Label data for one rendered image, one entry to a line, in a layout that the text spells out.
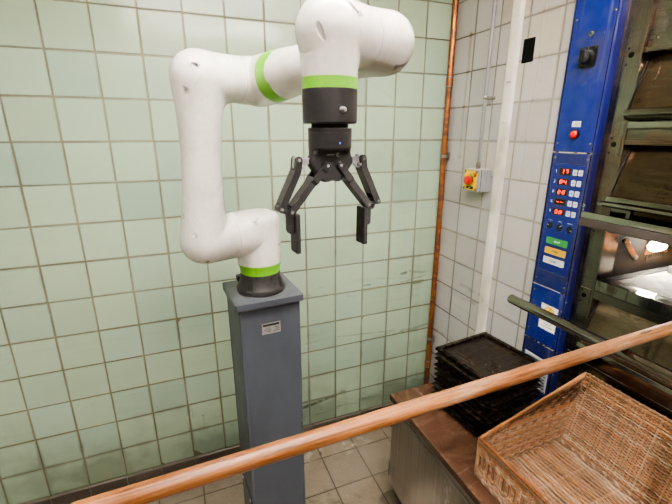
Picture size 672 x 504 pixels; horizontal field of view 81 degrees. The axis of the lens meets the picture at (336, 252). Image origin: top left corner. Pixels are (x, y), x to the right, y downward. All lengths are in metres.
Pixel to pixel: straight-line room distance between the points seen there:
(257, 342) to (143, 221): 0.80
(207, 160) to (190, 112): 0.11
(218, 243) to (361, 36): 0.63
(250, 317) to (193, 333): 0.80
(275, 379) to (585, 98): 1.36
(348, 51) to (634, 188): 1.09
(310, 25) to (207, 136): 0.44
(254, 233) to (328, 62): 0.59
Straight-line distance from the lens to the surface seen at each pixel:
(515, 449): 1.63
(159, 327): 1.94
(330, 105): 0.66
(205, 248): 1.07
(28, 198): 1.84
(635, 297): 1.57
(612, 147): 1.58
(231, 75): 1.03
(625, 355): 1.17
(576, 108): 1.63
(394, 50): 0.75
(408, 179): 2.08
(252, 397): 1.32
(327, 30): 0.66
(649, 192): 1.50
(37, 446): 2.28
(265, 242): 1.15
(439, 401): 0.79
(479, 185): 1.89
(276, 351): 1.26
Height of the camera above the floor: 1.67
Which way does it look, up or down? 17 degrees down
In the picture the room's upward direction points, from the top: straight up
